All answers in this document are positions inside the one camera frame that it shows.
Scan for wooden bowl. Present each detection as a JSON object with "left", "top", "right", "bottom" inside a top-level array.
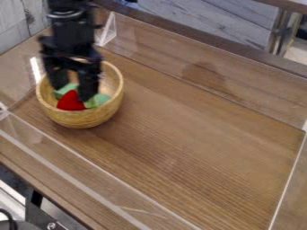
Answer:
[{"left": 36, "top": 61, "right": 124, "bottom": 128}]

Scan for black table frame bracket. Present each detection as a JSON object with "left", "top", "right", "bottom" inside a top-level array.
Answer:
[{"left": 25, "top": 190, "right": 66, "bottom": 230}]

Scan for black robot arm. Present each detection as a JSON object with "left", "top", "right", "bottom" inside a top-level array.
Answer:
[{"left": 37, "top": 0, "right": 102, "bottom": 102}]

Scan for clear acrylic front barrier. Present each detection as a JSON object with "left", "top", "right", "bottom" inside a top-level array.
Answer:
[{"left": 0, "top": 104, "right": 201, "bottom": 230}]

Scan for black cable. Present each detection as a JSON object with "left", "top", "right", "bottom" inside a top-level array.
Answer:
[{"left": 0, "top": 208, "right": 17, "bottom": 230}]

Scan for clear acrylic corner bracket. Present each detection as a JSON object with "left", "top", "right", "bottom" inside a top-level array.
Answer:
[{"left": 94, "top": 13, "right": 116, "bottom": 47}]

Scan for green rectangular block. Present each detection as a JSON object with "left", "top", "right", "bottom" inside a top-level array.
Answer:
[{"left": 53, "top": 83, "right": 111, "bottom": 106}]

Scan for red strawberry toy green leaves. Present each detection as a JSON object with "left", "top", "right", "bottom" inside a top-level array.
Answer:
[{"left": 56, "top": 90, "right": 98, "bottom": 111}]

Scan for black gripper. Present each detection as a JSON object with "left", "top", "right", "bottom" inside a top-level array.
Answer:
[{"left": 38, "top": 8, "right": 101, "bottom": 102}]

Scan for metal table leg background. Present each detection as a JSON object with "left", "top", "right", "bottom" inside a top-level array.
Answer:
[{"left": 267, "top": 9, "right": 303, "bottom": 57}]

